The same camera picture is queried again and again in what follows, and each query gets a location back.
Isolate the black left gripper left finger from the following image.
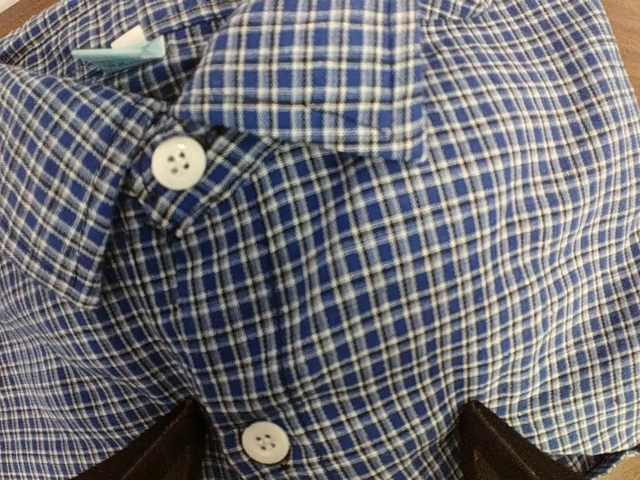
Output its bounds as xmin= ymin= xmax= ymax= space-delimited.
xmin=78 ymin=400 xmax=205 ymax=480

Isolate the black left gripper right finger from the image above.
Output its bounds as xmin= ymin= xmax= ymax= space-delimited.
xmin=458 ymin=401 xmax=584 ymax=480

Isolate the blue checked shirt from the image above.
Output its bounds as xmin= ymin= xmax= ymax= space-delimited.
xmin=1 ymin=1 xmax=639 ymax=479

